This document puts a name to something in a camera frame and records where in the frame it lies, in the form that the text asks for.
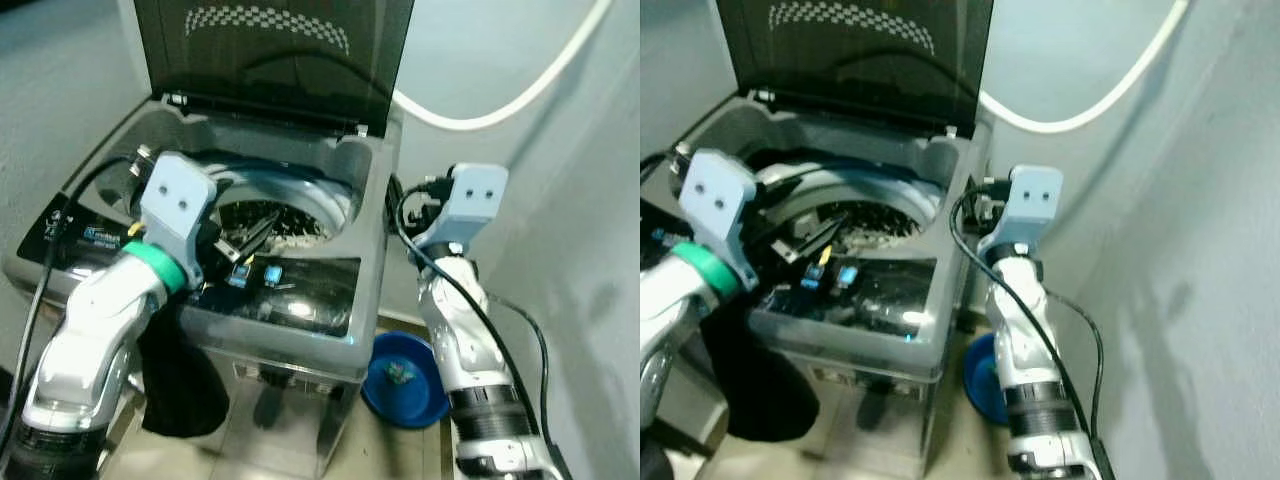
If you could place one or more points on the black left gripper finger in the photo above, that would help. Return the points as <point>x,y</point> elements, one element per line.
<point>255,250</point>
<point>815,250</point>
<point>812,228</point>
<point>250,228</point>

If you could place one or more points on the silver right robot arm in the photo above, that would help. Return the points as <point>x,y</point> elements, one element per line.
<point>460,350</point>
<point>1020,350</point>

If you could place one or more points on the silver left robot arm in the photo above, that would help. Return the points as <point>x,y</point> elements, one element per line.
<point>670,320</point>
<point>90,330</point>

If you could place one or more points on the grey top-load washing machine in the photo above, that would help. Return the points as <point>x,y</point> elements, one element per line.
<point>300,300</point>
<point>890,300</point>

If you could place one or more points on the plain black garment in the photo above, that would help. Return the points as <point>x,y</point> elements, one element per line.
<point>765,390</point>
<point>180,380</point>

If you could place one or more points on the dark tinted washer lid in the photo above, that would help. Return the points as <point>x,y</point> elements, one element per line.
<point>270,70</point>
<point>860,70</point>

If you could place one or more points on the blue plastic basin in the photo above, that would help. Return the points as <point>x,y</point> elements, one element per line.
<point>985,385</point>
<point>395,395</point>

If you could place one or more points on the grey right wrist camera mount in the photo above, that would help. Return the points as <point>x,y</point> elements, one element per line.
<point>475,200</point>
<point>1035,200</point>

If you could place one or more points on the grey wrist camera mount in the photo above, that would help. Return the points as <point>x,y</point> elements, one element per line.
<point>1035,200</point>
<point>715,195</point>
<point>180,200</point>
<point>475,200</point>

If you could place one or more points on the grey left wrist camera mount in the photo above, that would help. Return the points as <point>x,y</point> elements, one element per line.
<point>715,195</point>
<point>180,200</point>

